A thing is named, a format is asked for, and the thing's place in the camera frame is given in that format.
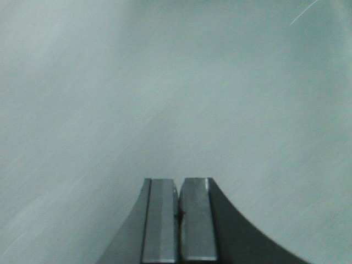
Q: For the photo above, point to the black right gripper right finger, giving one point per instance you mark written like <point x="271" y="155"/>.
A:
<point x="212" y="230"/>

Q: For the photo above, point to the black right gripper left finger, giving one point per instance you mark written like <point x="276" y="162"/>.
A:
<point x="150" y="232"/>

